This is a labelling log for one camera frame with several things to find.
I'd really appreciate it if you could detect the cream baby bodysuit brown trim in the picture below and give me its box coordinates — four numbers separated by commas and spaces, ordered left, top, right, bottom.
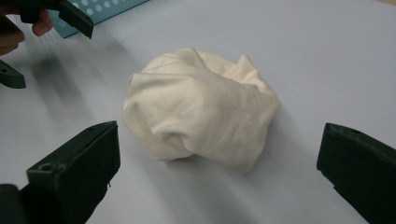
121, 47, 281, 175

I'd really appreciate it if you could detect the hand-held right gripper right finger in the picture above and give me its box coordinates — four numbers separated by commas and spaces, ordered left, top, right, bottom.
316, 122, 396, 224

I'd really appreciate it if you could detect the light blue plastic basket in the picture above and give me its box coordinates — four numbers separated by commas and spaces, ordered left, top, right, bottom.
49, 0, 150, 39

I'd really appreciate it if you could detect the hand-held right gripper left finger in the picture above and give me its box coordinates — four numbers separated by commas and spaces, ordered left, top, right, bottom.
26, 120, 121, 224

